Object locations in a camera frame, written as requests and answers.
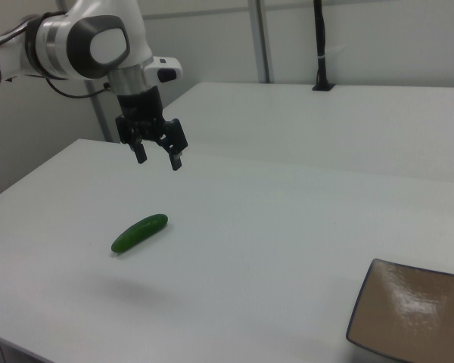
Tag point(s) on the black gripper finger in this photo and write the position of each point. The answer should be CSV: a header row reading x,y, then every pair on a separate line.
x,y
139,149
176,140

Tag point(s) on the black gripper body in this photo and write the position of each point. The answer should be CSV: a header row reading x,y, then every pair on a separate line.
x,y
142,109

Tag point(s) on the green cucumber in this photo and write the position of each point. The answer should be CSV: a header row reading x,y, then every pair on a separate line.
x,y
138,232

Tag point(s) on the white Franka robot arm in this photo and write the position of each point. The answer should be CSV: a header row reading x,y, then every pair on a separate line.
x,y
98,49

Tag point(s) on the brown square ceramic plate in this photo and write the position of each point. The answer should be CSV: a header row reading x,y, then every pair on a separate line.
x,y
412,310

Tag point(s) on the black pole with base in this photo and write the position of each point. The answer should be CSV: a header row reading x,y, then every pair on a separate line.
x,y
321,41

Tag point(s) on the grey metal frame post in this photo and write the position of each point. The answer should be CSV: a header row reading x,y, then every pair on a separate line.
x,y
259,41
100,113

